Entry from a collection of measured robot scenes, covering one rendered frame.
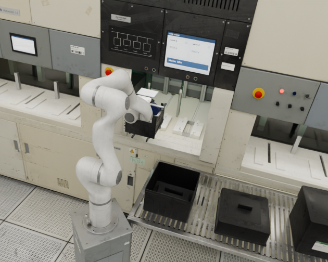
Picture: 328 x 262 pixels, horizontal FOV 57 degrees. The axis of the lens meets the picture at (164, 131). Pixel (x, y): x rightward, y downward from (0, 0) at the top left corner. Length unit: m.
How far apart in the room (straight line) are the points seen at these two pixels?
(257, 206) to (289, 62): 0.85
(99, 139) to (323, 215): 1.21
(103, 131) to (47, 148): 1.37
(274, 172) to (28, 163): 2.06
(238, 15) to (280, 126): 1.06
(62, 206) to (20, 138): 0.71
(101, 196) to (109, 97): 0.54
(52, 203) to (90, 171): 1.53
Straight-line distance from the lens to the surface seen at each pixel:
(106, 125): 1.38
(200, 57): 1.86
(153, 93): 2.02
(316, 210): 1.85
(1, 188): 3.28
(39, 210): 2.98
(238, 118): 1.99
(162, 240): 2.72
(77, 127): 2.43
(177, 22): 1.84
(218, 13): 1.80
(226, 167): 2.20
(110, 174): 1.48
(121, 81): 1.45
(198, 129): 2.40
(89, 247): 1.73
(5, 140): 2.97
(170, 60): 1.91
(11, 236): 2.86
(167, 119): 2.47
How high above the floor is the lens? 2.15
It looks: 33 degrees down
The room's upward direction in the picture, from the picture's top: 7 degrees clockwise
